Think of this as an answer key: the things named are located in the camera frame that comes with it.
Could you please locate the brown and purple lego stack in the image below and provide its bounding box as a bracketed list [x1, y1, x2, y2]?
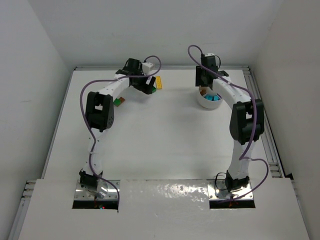
[199, 89, 206, 96]

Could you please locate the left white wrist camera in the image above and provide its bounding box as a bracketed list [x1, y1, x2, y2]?
[142, 62, 155, 75]

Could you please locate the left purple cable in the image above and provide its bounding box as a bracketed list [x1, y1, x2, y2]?
[79, 55, 162, 208]

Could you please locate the white round divided container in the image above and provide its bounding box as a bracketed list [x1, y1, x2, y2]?
[196, 86, 223, 110]

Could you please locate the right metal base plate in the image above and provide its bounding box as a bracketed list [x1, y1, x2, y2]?
[207, 179, 254, 201]

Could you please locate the yellow long lego brick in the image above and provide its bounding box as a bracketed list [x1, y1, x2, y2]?
[155, 76, 163, 90]

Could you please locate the purple cable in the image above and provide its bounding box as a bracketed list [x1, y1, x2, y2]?
[187, 44, 270, 202]
[79, 55, 162, 208]

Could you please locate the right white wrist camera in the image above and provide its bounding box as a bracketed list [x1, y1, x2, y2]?
[204, 53, 216, 57]

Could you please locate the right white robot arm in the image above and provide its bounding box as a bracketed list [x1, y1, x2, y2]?
[195, 53, 265, 192]

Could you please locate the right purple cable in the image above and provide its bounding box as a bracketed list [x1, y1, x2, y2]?
[187, 44, 270, 202]

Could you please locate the metal base plate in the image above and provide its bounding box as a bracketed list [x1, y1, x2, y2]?
[74, 180, 120, 201]
[207, 179, 254, 201]

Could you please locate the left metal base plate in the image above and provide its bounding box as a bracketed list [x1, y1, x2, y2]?
[74, 180, 120, 201]

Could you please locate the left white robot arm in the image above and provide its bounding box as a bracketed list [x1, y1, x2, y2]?
[79, 56, 156, 199]

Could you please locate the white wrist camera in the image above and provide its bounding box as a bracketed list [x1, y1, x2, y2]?
[204, 53, 216, 57]
[142, 62, 155, 75]

